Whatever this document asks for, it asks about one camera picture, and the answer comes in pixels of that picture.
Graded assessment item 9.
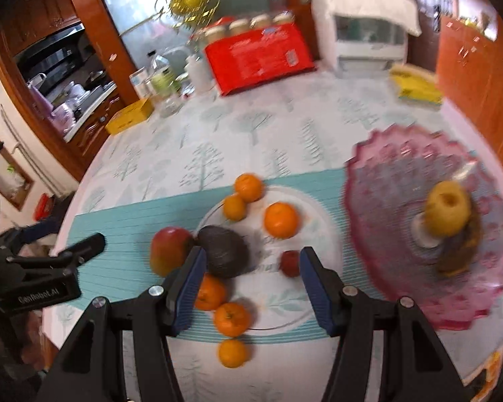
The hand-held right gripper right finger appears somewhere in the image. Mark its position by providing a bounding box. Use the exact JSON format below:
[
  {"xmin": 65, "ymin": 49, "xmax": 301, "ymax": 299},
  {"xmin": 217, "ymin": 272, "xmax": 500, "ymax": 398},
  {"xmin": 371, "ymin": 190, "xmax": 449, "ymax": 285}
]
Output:
[{"xmin": 299, "ymin": 246, "xmax": 474, "ymax": 402}]

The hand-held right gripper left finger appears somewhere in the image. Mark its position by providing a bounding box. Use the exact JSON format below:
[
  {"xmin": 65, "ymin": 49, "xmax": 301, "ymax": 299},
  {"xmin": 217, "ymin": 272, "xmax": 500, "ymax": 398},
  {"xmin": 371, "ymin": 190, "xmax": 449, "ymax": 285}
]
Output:
[{"xmin": 36, "ymin": 246, "xmax": 208, "ymax": 402}]

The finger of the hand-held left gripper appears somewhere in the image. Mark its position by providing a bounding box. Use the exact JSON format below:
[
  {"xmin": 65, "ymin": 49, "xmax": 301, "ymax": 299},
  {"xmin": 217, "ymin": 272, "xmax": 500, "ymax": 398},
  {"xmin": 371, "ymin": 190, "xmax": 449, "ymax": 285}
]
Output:
[
  {"xmin": 8, "ymin": 233, "xmax": 106, "ymax": 269},
  {"xmin": 0, "ymin": 218, "xmax": 64, "ymax": 254}
]

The orange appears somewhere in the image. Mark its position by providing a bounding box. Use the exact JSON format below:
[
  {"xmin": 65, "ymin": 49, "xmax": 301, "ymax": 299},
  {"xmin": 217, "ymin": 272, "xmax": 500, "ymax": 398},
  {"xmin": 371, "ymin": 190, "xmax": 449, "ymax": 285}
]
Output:
[
  {"xmin": 263, "ymin": 202, "xmax": 299, "ymax": 239},
  {"xmin": 193, "ymin": 273, "xmax": 229, "ymax": 312},
  {"xmin": 218, "ymin": 338, "xmax": 250, "ymax": 369},
  {"xmin": 234, "ymin": 173, "xmax": 264, "ymax": 202},
  {"xmin": 214, "ymin": 301, "xmax": 251, "ymax": 338},
  {"xmin": 223, "ymin": 194, "xmax": 248, "ymax": 222}
]

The small red fruit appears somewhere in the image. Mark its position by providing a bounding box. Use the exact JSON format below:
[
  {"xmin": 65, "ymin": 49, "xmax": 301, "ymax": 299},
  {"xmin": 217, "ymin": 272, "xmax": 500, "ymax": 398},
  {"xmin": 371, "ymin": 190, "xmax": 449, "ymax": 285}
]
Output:
[{"xmin": 280, "ymin": 250, "xmax": 302, "ymax": 278}]

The clear glass plate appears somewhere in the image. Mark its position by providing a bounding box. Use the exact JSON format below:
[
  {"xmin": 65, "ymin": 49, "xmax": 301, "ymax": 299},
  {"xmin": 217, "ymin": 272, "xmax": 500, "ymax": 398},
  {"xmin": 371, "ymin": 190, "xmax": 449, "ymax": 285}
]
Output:
[{"xmin": 195, "ymin": 184, "xmax": 334, "ymax": 331}]

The red green mango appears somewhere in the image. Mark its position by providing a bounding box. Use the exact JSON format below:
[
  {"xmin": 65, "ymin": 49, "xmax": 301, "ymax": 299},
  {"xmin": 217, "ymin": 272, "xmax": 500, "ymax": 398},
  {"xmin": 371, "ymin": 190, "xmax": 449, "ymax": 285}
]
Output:
[{"xmin": 150, "ymin": 227, "xmax": 195, "ymax": 278}]

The dark avocado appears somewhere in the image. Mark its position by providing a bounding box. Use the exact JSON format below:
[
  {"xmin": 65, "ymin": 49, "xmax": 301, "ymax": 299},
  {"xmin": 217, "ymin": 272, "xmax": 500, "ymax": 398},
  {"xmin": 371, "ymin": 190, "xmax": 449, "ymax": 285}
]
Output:
[{"xmin": 198, "ymin": 225, "xmax": 250, "ymax": 279}]

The pink scalloped plate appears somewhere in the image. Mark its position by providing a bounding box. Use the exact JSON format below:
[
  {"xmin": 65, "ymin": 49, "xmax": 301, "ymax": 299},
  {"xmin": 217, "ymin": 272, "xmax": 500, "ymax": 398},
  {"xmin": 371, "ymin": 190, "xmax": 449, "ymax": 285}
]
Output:
[{"xmin": 343, "ymin": 129, "xmax": 503, "ymax": 331}]

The red object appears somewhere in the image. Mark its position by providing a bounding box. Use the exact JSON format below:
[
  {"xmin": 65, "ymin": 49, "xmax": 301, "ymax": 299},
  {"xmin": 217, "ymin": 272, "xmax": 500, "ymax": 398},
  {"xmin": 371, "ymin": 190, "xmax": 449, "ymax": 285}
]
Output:
[{"xmin": 35, "ymin": 194, "xmax": 54, "ymax": 221}]

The teal striped placemat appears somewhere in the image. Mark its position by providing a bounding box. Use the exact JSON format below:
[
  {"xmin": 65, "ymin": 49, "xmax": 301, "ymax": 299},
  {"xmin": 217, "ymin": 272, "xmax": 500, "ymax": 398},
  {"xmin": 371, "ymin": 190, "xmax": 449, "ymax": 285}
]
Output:
[{"xmin": 73, "ymin": 167, "xmax": 361, "ymax": 343}]

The purple kettle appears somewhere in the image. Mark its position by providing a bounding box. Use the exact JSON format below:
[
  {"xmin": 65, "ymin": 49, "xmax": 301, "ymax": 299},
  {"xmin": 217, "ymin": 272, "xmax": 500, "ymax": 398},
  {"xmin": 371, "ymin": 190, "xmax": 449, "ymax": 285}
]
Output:
[{"xmin": 51, "ymin": 104, "xmax": 75, "ymax": 133}]

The yellow cardboard box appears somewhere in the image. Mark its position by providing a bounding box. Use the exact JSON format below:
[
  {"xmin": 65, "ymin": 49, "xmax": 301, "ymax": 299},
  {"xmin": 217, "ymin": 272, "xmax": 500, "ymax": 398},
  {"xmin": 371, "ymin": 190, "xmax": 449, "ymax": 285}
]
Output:
[{"xmin": 106, "ymin": 98, "xmax": 155, "ymax": 135}]

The brown kiwi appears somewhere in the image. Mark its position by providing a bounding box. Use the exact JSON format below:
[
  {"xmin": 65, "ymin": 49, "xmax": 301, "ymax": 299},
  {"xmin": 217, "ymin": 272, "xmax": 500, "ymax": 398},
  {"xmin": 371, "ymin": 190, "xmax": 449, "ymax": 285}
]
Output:
[{"xmin": 438, "ymin": 218, "xmax": 483, "ymax": 277}]

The yellow apple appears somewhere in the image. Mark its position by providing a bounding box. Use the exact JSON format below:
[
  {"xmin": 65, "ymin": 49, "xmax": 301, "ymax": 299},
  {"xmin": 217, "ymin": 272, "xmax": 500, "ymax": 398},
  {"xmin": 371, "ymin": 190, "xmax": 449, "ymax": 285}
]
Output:
[{"xmin": 427, "ymin": 181, "xmax": 473, "ymax": 237}]

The clear glass cup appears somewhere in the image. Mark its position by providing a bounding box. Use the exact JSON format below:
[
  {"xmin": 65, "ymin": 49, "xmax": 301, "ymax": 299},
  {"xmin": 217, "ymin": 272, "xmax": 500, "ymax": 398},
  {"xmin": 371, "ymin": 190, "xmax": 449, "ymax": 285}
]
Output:
[{"xmin": 157, "ymin": 92, "xmax": 184, "ymax": 118}]

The tree print tablecloth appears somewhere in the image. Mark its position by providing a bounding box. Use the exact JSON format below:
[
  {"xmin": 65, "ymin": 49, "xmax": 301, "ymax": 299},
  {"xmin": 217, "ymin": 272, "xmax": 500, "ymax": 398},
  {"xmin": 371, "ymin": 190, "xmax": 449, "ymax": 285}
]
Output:
[{"xmin": 42, "ymin": 61, "xmax": 503, "ymax": 402}]

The small white carton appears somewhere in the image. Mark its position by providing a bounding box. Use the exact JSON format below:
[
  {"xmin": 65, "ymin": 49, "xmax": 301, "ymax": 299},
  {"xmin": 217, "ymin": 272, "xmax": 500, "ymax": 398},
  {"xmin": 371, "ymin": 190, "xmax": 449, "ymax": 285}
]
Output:
[{"xmin": 130, "ymin": 69, "xmax": 152, "ymax": 99}]

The black range hood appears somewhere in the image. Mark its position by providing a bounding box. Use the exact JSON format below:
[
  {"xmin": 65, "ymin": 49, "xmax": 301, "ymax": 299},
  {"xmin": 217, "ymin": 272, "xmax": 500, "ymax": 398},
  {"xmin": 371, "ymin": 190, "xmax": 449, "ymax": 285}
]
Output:
[{"xmin": 14, "ymin": 23, "xmax": 97, "ymax": 93}]

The clear bottle green label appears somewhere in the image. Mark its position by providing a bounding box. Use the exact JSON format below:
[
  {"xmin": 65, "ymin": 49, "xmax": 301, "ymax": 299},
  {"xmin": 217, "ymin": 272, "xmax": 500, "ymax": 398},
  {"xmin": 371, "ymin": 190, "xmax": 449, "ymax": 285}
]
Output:
[{"xmin": 150, "ymin": 50, "xmax": 181, "ymax": 101}]

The white plastic bottle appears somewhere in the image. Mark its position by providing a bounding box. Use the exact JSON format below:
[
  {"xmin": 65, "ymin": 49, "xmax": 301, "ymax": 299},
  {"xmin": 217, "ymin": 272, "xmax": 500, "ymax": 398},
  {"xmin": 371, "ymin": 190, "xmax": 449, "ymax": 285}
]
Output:
[{"xmin": 185, "ymin": 52, "xmax": 212, "ymax": 93}]

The yellow tissue pack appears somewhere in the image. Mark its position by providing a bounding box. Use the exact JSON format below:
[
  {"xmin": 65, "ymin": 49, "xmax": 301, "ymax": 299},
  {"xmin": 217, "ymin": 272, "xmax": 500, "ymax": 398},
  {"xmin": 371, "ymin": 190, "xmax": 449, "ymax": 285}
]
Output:
[{"xmin": 389, "ymin": 65, "xmax": 444, "ymax": 105}]

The red flat package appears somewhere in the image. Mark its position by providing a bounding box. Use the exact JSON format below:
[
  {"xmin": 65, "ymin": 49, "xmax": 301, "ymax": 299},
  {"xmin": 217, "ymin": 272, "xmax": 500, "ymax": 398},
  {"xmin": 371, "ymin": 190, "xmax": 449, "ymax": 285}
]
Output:
[{"xmin": 204, "ymin": 23, "xmax": 317, "ymax": 96}]

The frosted glass door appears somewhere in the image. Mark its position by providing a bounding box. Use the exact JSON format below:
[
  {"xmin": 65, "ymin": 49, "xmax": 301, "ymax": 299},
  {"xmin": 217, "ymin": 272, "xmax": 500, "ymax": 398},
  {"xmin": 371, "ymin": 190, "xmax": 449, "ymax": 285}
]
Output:
[{"xmin": 63, "ymin": 0, "xmax": 315, "ymax": 101}]

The orange wooden cabinet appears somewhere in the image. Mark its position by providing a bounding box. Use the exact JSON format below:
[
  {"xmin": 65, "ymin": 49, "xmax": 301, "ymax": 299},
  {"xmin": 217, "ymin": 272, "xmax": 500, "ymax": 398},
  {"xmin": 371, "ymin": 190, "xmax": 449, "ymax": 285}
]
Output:
[{"xmin": 436, "ymin": 8, "xmax": 503, "ymax": 168}]

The dark wooden door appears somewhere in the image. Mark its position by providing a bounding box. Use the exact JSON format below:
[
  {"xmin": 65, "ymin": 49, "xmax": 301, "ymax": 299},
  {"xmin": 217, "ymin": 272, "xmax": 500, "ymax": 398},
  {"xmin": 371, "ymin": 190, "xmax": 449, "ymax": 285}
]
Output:
[{"xmin": 404, "ymin": 0, "xmax": 442, "ymax": 70}]

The white cover cloth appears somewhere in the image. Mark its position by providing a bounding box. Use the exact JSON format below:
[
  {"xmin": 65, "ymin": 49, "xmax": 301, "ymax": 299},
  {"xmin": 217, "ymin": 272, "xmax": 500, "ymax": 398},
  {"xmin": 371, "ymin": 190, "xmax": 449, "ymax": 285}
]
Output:
[{"xmin": 311, "ymin": 0, "xmax": 422, "ymax": 38}]

